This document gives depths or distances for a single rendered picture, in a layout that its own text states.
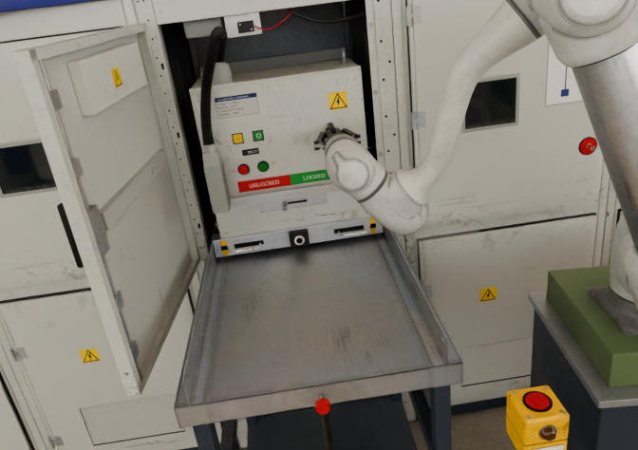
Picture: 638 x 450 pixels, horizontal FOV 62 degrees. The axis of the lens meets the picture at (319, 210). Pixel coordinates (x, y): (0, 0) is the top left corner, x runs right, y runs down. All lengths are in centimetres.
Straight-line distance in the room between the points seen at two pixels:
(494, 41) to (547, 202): 89
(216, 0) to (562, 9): 96
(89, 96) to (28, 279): 89
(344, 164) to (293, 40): 127
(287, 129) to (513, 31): 73
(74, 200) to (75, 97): 23
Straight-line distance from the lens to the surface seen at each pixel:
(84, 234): 110
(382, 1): 160
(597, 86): 99
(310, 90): 156
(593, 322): 139
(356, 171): 115
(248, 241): 169
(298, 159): 160
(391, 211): 125
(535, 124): 179
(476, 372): 218
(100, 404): 217
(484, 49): 113
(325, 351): 126
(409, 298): 141
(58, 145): 105
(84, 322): 196
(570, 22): 90
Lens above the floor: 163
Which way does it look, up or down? 23 degrees down
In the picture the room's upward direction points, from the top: 7 degrees counter-clockwise
